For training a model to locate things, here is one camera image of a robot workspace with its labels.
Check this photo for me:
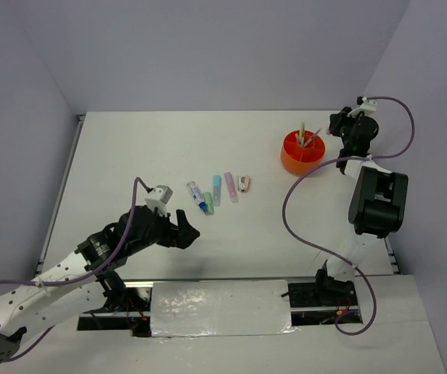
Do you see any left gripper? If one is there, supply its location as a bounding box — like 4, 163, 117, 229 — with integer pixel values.
127, 204, 199, 256

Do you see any yellow gel pen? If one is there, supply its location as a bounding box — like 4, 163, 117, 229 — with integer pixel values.
298, 122, 305, 146

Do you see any grey pink pen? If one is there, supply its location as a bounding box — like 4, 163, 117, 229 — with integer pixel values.
296, 132, 306, 148

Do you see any small green highlighter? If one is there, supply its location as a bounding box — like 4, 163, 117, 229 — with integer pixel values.
203, 192, 215, 215

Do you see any light blue highlighter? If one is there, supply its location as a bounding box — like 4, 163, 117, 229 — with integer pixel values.
212, 175, 222, 206

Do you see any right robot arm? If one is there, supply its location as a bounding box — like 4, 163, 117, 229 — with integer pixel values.
312, 107, 408, 305

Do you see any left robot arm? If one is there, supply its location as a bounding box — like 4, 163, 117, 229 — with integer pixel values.
0, 206, 200, 364

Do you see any orange round divided container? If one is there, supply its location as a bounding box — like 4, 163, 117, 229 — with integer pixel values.
280, 130, 326, 175

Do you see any pink purple highlighter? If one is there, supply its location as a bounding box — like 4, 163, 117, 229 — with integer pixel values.
224, 172, 238, 203

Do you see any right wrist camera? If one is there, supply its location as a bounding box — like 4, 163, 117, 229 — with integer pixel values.
347, 96, 377, 118

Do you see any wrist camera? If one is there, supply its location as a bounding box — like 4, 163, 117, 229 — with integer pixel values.
347, 96, 377, 118
145, 185, 173, 217

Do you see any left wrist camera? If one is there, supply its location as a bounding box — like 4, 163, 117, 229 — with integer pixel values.
145, 185, 173, 217

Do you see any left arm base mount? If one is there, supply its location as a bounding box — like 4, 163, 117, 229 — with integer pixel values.
77, 273, 153, 337

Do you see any reflective silver base plate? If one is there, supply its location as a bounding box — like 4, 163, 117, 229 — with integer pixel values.
150, 280, 294, 337

